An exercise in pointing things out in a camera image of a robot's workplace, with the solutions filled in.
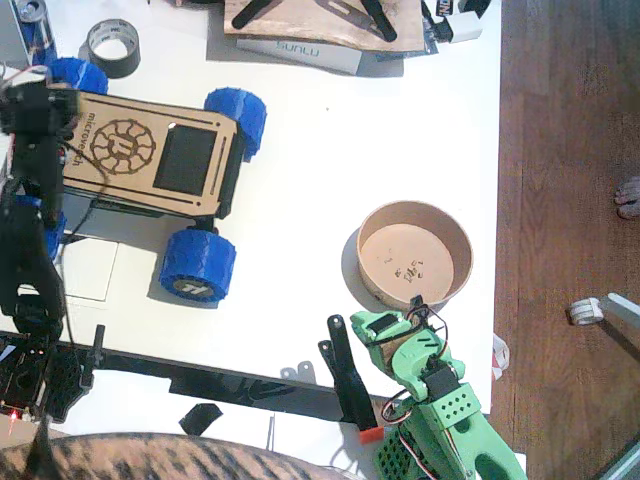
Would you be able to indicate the dark green perforated arm base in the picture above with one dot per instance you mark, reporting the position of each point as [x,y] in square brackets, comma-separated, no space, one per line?
[392,452]

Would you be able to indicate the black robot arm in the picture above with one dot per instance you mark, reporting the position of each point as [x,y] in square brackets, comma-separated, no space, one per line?
[30,260]

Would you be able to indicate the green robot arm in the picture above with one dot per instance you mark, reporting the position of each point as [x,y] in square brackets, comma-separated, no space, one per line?
[475,440]

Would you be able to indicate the black perforated arm base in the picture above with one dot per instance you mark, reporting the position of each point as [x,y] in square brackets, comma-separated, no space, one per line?
[55,385]

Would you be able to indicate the brown paper bowl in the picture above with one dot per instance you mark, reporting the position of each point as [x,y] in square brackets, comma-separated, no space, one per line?
[400,250]

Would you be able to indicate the blue rover wheel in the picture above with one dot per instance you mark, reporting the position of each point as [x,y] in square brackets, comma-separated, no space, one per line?
[56,235]
[200,265]
[240,117]
[82,75]

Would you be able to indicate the black clamp with red tip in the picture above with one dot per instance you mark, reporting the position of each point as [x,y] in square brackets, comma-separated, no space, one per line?
[352,385]

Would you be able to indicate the blue silver drink can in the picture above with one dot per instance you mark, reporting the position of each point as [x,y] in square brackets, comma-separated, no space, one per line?
[37,35]

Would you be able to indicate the white red plastic bag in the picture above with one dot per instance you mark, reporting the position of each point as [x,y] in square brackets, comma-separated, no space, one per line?
[501,357]

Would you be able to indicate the white paper sheet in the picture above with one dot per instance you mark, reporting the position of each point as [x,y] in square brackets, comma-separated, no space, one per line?
[90,270]

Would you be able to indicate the black tape scrap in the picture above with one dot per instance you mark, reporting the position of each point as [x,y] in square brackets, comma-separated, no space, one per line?
[200,419]

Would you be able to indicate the white tape roll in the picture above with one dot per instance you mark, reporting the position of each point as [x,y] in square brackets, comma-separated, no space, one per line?
[585,312]

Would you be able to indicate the black clamp jaw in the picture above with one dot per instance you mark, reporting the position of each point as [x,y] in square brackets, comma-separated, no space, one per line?
[380,22]
[250,14]

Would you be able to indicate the long black bar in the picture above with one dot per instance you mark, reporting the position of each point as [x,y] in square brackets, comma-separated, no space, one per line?
[150,367]

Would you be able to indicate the pale grey bar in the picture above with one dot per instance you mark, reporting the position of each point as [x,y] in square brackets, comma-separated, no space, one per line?
[622,306]

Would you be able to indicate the white Sunlu box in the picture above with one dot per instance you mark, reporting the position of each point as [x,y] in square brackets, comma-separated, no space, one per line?
[300,52]

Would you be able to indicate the striped brown fabric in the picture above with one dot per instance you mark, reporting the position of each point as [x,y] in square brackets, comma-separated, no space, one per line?
[150,457]

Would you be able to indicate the brown wooden board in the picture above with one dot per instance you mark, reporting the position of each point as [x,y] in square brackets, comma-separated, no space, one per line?
[310,27]

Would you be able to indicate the bare foot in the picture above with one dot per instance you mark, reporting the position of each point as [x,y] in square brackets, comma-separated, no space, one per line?
[631,197]

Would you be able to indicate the small white box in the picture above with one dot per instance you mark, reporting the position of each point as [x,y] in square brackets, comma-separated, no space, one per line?
[465,29]

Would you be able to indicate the black printed box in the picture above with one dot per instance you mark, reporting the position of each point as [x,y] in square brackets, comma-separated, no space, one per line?
[443,7]

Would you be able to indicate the black angular object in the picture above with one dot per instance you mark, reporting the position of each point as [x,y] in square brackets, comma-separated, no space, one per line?
[475,7]

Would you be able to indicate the grey duct tape roll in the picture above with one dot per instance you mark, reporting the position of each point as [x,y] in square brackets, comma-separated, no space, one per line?
[125,65]

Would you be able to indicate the grey metal bracket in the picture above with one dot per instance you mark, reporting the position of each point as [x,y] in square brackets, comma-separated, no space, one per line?
[302,372]

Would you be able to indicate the pale grey frame edge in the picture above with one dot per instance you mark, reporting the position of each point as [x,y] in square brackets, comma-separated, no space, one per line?
[625,462]

